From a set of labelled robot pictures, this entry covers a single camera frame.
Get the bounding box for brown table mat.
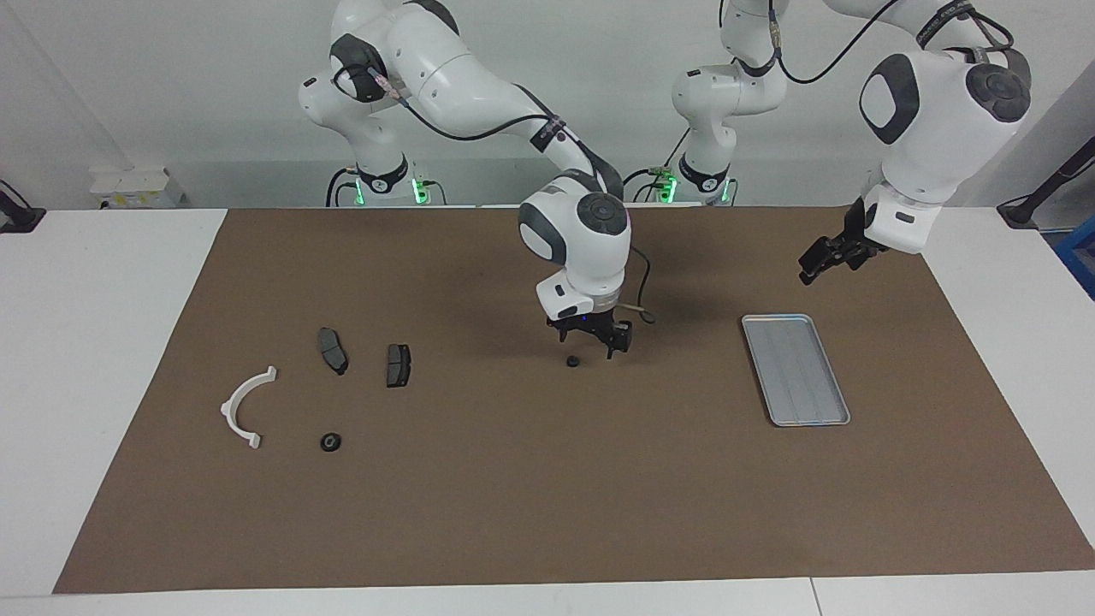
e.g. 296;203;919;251
51;205;1095;595

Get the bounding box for white semicircular bracket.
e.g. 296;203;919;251
220;365;279;450

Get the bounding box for black angled stand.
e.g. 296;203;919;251
997;137;1095;230

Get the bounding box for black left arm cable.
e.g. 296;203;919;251
766;0;1015;86

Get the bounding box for black right base cables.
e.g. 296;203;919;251
324;166;362;208

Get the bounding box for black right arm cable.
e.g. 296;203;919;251
364;68;657;325

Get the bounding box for white power box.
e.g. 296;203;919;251
90;167;185;210

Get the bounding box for black base cables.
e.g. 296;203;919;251
610;128;690;204
324;166;362;208

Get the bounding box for black left base cables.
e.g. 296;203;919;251
610;128;690;204

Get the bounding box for blue bin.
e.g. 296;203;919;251
1054;214;1095;300

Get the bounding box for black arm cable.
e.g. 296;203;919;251
364;68;657;325
766;0;1015;86

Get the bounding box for silver metal tray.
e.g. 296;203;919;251
741;313;851;428

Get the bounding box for black table clamp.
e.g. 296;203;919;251
0;180;46;234

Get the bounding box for curved dark brake pad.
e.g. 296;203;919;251
317;327;350;376

